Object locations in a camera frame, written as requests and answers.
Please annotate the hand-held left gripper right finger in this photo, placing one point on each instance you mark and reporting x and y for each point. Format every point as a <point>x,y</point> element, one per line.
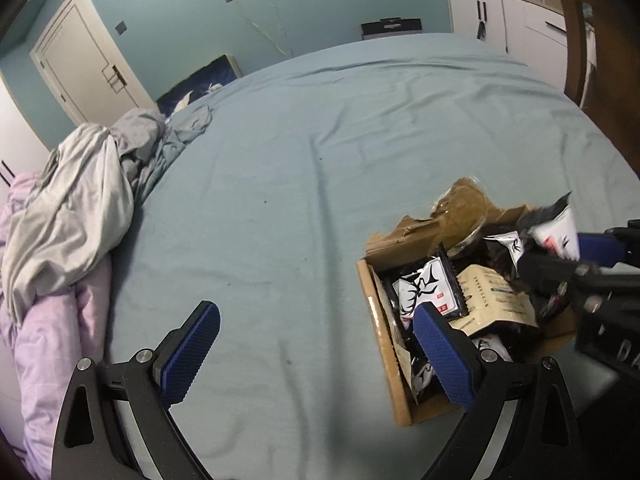
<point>450,355</point>

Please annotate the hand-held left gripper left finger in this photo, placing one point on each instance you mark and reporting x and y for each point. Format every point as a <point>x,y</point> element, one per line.
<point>192,355</point>

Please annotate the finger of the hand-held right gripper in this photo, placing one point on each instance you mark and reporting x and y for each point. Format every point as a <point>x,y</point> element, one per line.
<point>555,275</point>
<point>600,247</point>

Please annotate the black deer-print snack packet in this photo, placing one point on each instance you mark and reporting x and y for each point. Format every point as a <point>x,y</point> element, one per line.
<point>555,230</point>

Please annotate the beige sachet packet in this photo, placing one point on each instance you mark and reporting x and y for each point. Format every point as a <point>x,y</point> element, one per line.
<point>495,300</point>

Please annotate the cardboard box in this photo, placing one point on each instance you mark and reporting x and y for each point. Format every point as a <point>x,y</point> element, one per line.
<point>400,400</point>

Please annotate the pile of black snack packets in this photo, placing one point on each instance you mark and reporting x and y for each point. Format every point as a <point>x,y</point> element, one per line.
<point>425,285</point>

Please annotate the crumpled brown packing tape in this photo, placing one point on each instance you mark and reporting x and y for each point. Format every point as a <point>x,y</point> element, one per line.
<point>465,205</point>

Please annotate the pink quilt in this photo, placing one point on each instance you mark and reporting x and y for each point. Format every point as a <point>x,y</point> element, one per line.
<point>50,360</point>

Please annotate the crumpled light grey blanket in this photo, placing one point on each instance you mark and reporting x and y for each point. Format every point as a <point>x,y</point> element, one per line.
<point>65,220</point>

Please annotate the brown wooden chair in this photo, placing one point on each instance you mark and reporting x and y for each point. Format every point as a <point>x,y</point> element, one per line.
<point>570,35</point>

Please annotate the white cabinet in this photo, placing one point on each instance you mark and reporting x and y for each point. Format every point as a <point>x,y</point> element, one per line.
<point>530,30</point>

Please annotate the crumpled grey-blue cloth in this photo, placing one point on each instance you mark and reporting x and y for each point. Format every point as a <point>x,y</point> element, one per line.
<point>185,125</point>

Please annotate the dark framed picture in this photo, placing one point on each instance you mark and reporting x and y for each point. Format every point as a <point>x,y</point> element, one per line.
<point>210,77</point>

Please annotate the black box with stripe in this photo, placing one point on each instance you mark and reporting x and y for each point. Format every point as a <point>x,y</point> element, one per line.
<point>390,29</point>

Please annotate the cream door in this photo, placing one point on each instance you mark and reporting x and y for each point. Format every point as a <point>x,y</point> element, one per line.
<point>80,60</point>

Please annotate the grey wall switch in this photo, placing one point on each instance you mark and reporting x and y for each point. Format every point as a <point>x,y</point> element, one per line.
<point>120,27</point>

